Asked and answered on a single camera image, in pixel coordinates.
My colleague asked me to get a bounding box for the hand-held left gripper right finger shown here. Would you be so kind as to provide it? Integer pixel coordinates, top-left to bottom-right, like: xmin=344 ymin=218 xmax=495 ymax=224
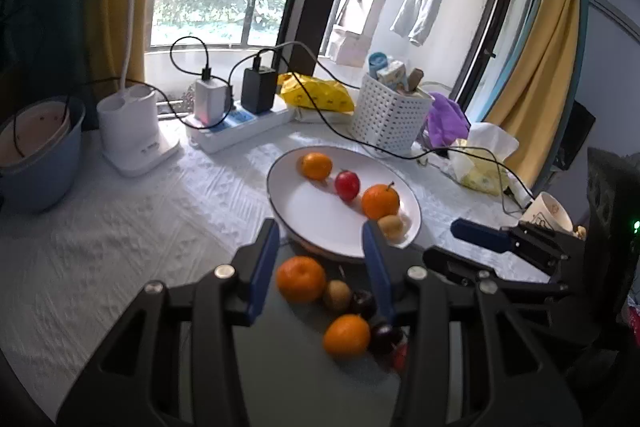
xmin=362 ymin=219 xmax=585 ymax=427

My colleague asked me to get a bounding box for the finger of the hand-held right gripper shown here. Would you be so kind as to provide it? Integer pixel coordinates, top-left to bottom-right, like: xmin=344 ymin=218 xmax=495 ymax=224
xmin=450 ymin=218 xmax=585 ymax=270
xmin=422 ymin=245 xmax=572 ymax=299

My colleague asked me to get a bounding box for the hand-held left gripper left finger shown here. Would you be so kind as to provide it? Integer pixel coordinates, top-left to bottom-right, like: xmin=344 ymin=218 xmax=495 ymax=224
xmin=56 ymin=218 xmax=281 ymax=427

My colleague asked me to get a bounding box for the orange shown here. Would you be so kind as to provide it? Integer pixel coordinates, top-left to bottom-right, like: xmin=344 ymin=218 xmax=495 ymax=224
xmin=299 ymin=151 xmax=334 ymax=181
xmin=323 ymin=314 xmax=372 ymax=360
xmin=361 ymin=183 xmax=401 ymax=221
xmin=276 ymin=256 xmax=327 ymax=304

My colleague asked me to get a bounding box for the white oval plate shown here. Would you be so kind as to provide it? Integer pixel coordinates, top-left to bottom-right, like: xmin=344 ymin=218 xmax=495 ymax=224
xmin=266 ymin=146 xmax=422 ymax=260

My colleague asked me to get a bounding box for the grey tray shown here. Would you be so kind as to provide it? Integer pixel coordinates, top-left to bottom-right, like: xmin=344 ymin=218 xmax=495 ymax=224
xmin=220 ymin=237 xmax=556 ymax=427

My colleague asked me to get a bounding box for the dark plum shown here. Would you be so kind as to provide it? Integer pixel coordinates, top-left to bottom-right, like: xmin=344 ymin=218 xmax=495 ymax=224
xmin=349 ymin=289 xmax=378 ymax=320
xmin=369 ymin=319 xmax=405 ymax=358

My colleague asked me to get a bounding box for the brown kiwi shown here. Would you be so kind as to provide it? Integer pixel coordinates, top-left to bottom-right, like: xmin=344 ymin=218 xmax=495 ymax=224
xmin=322 ymin=279 xmax=354 ymax=313
xmin=377 ymin=214 xmax=405 ymax=242

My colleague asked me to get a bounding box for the printed paper cup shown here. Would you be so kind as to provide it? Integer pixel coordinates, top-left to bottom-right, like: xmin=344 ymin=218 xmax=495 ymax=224
xmin=517 ymin=191 xmax=574 ymax=236

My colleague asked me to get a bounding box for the yellow tissue pack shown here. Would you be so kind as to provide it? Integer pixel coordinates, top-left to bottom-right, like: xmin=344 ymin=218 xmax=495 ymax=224
xmin=448 ymin=122 xmax=521 ymax=196

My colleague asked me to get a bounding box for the red apple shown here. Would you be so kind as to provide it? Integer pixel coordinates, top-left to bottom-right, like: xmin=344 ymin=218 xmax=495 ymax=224
xmin=334 ymin=170 xmax=361 ymax=202

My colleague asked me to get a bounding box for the small red fruit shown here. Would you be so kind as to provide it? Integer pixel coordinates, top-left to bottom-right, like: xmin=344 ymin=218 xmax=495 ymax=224
xmin=390 ymin=341 xmax=410 ymax=375

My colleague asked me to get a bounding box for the purple cloth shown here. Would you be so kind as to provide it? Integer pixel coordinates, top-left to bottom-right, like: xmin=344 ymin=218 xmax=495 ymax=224
xmin=424 ymin=92 xmax=472 ymax=148

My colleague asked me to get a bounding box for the black box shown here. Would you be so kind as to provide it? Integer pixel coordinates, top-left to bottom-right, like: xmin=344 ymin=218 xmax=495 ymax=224
xmin=552 ymin=99 xmax=597 ymax=171

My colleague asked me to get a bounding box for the white power strip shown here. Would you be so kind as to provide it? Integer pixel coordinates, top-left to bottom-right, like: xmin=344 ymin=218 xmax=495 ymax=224
xmin=185 ymin=99 xmax=297 ymax=154

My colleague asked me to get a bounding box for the white embossed tablecloth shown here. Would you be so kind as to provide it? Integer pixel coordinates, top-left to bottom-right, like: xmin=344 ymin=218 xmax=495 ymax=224
xmin=0 ymin=106 xmax=553 ymax=427

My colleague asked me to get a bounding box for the white plastic basket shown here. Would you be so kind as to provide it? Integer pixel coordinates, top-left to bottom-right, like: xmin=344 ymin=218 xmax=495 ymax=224
xmin=349 ymin=72 xmax=434 ymax=158

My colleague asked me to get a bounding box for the white charger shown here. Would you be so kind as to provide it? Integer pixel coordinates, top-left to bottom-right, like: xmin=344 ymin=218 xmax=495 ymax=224
xmin=194 ymin=67 xmax=232 ymax=128

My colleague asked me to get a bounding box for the black charger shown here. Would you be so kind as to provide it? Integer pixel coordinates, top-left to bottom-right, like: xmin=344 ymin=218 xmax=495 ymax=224
xmin=241 ymin=54 xmax=278 ymax=114

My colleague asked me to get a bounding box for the yellow plastic bag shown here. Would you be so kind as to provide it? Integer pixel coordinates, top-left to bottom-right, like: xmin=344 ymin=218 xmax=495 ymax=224
xmin=277 ymin=73 xmax=357 ymax=113

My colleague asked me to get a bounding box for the printed snack packet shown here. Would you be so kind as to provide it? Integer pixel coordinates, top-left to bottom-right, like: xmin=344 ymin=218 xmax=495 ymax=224
xmin=375 ymin=60 xmax=408 ymax=92

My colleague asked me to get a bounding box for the white desk lamp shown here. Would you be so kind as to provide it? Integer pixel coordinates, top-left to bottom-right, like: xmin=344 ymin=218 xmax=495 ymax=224
xmin=55 ymin=0 xmax=242 ymax=178

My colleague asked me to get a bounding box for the yellow curtain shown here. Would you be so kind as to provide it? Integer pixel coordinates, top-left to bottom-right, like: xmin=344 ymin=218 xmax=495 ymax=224
xmin=91 ymin=0 xmax=162 ymax=88
xmin=484 ymin=0 xmax=587 ymax=188

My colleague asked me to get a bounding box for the cardboard box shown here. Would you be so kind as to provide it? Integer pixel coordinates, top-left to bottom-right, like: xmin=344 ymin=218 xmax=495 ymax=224
xmin=326 ymin=27 xmax=374 ymax=68

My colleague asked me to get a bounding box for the blue plastic basin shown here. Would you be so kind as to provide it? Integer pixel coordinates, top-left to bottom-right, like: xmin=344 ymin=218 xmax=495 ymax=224
xmin=0 ymin=95 xmax=87 ymax=214

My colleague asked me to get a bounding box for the black balcony railing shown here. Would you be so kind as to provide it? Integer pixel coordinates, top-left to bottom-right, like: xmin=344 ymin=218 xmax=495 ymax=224
xmin=149 ymin=0 xmax=297 ymax=48

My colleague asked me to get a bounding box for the pink bowl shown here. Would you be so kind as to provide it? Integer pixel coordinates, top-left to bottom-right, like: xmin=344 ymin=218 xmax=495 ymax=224
xmin=0 ymin=100 xmax=71 ymax=168

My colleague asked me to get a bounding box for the black cable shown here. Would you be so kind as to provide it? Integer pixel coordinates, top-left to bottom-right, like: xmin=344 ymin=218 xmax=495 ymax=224
xmin=230 ymin=41 xmax=535 ymax=214
xmin=169 ymin=36 xmax=212 ymax=78
xmin=12 ymin=78 xmax=236 ymax=158

